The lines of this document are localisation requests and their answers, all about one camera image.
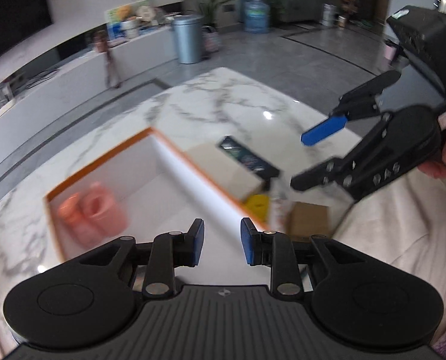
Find orange cardboard box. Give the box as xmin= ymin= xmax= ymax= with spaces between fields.
xmin=45 ymin=127 xmax=270 ymax=267

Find white knitted pot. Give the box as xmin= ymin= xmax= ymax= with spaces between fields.
xmin=121 ymin=20 xmax=140 ymax=39

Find white marble television console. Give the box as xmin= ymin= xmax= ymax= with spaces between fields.
xmin=0 ymin=26 xmax=178 ymax=154

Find small brown cardboard box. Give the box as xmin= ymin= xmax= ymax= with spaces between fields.
xmin=286 ymin=202 xmax=330 ymax=239

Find pink woven bag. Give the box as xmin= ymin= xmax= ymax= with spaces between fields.
xmin=202 ymin=26 xmax=221 ymax=59

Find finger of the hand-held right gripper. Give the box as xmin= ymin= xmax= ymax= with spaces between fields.
xmin=301 ymin=70 xmax=401 ymax=147
xmin=290 ymin=112 xmax=392 ymax=192

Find blue water jug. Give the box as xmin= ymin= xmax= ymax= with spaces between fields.
xmin=243 ymin=0 xmax=271 ymax=34

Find beige clothing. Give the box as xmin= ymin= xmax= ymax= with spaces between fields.
xmin=333 ymin=172 xmax=446 ymax=346

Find blue-grey trash can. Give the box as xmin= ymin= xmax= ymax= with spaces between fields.
xmin=171 ymin=14 xmax=205 ymax=64

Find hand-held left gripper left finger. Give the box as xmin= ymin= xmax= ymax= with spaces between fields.
xmin=71 ymin=217 xmax=205 ymax=298

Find pink plastic bottle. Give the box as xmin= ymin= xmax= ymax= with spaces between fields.
xmin=57 ymin=192 xmax=92 ymax=249

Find pink cups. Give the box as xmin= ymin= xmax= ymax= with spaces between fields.
xmin=78 ymin=182 xmax=128 ymax=239

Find yellow tape measure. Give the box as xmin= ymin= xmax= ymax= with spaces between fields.
xmin=245 ymin=194 xmax=271 ymax=219

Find cream rectangular box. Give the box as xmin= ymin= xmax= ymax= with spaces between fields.
xmin=185 ymin=145 xmax=268 ymax=203

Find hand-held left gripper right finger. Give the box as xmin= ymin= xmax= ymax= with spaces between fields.
xmin=240 ymin=217 xmax=366 ymax=296

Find black packet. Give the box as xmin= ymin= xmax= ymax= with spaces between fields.
xmin=218 ymin=135 xmax=280 ymax=181

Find long-leaf potted plant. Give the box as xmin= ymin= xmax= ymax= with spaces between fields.
xmin=176 ymin=0 xmax=238 ymax=27

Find green canvas painting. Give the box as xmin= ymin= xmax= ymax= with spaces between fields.
xmin=105 ymin=0 xmax=156 ymax=40

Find white bucket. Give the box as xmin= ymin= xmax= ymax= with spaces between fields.
xmin=322 ymin=4 xmax=338 ymax=27

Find white tube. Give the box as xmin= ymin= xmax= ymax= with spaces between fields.
xmin=268 ymin=178 xmax=293 ymax=230

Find brown bottle with strap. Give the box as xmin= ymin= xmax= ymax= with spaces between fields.
xmin=93 ymin=30 xmax=124 ymax=90

